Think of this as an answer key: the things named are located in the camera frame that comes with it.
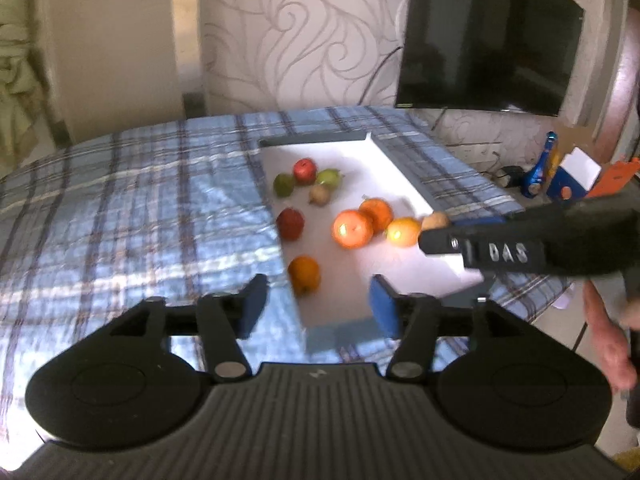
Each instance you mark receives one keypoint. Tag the small black box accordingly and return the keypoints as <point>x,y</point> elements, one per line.
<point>511,175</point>

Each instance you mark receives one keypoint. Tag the blue and orange carton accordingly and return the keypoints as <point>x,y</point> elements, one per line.
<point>562,182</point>

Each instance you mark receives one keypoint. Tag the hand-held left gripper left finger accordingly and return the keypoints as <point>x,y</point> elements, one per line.
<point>252,305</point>

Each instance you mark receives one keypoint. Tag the orange cardboard box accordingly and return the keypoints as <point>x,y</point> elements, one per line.
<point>617,177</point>

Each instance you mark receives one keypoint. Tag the green round fruit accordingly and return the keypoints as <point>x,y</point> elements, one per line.
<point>283,186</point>

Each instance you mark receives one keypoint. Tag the small bright red apple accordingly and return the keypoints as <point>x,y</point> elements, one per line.
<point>305,171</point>

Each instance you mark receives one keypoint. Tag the cream curtain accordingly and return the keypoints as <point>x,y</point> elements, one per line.
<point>15,60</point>

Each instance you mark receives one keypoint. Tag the black flat television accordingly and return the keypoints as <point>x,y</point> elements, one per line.
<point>485,35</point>

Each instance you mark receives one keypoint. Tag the blue glass bottle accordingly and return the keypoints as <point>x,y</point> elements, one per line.
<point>534,180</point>

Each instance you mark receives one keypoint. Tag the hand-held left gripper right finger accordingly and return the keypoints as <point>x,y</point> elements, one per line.
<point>382,305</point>

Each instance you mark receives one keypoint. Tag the person's right hand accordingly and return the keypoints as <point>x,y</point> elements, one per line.
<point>607,340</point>

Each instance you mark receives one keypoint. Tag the blue plaid bed sheet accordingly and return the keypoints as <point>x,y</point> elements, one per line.
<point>125,210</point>

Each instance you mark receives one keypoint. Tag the white wall socket panel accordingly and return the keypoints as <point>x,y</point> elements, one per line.
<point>475,151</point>

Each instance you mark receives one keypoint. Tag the dark red apple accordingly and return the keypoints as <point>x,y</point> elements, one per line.
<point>290,224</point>

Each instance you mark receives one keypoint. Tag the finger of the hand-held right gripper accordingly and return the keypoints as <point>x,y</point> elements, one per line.
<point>480,221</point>
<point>442,242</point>

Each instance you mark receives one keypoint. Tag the orange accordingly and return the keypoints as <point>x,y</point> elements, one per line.
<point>304,272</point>
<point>352,230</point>
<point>402,232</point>
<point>382,212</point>

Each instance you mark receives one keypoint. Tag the green apple with red blush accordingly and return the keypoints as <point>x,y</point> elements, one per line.
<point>328,178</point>

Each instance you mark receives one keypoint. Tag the grey tray with white inside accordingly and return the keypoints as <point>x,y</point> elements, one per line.
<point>360,160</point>

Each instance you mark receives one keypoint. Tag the brown wooden door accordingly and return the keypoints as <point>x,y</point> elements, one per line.
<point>625,60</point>

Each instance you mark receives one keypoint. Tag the small tan round fruit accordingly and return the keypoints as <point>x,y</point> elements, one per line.
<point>436,221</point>
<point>320,195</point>

